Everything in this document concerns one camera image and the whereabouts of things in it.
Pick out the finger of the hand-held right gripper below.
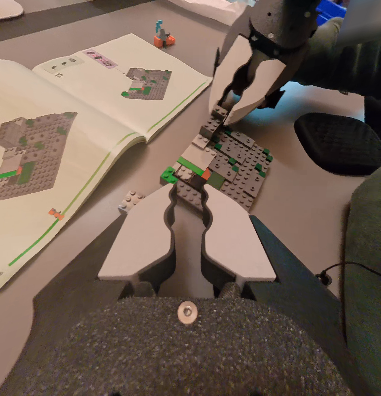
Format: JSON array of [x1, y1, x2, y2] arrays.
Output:
[[224, 59, 287, 126], [208, 34, 253, 113]]

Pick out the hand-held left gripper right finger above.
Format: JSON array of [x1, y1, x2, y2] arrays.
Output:
[[200, 184, 277, 283]]

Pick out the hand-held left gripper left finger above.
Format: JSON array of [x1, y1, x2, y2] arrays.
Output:
[[97, 184, 177, 283]]

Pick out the small grey toy brick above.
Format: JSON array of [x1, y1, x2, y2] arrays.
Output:
[[211, 105, 229, 122]]

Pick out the grey toy brick baseplate model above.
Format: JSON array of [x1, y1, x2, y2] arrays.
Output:
[[160, 105, 274, 217]]

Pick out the person's right forearm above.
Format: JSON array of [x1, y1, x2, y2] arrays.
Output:
[[299, 17, 381, 99]]

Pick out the loose dark grey toy brick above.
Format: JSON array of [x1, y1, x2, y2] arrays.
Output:
[[118, 190, 147, 215]]

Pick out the crumpled white paper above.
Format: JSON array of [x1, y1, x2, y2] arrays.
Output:
[[167, 0, 256, 26]]

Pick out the blue plastic bin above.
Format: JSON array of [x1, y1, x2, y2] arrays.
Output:
[[315, 0, 347, 25]]

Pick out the small toy figure orange base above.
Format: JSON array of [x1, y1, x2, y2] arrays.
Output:
[[153, 19, 176, 49]]

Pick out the black mesh chair armrest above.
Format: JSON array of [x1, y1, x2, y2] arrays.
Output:
[[294, 112, 381, 177]]

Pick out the person's green sweater torso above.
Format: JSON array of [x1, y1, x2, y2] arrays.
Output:
[[345, 161, 381, 396]]

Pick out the open instruction booklet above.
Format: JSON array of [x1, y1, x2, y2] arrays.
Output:
[[0, 33, 213, 296]]

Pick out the white rounded flat object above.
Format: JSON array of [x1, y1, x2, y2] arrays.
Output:
[[0, 0, 25, 21]]

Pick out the thin black cable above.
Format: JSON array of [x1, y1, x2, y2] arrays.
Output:
[[315, 261, 381, 286]]

